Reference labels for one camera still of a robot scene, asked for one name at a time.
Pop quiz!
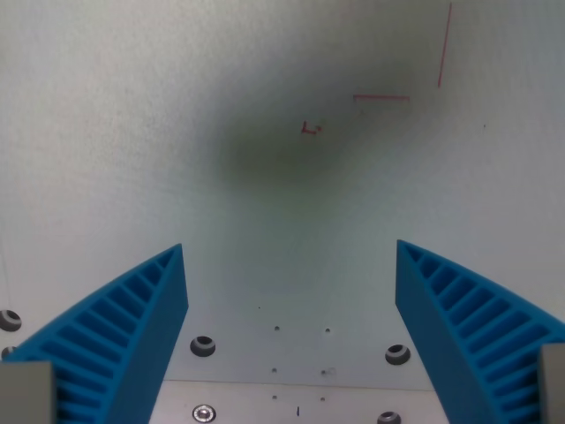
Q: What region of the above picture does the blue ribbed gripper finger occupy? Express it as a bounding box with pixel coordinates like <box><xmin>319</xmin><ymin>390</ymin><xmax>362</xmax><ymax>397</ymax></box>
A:
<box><xmin>11</xmin><ymin>243</ymin><xmax>190</xmax><ymax>424</ymax></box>
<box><xmin>395</xmin><ymin>239</ymin><xmax>565</xmax><ymax>424</ymax></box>

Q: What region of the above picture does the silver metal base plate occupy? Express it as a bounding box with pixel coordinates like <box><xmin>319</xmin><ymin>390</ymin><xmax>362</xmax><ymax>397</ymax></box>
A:
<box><xmin>147</xmin><ymin>378</ymin><xmax>443</xmax><ymax>424</ymax></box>

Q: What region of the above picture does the silver socket head screw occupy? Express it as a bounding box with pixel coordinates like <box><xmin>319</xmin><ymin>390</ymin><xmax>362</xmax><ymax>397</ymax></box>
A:
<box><xmin>192</xmin><ymin>404</ymin><xmax>217</xmax><ymax>424</ymax></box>

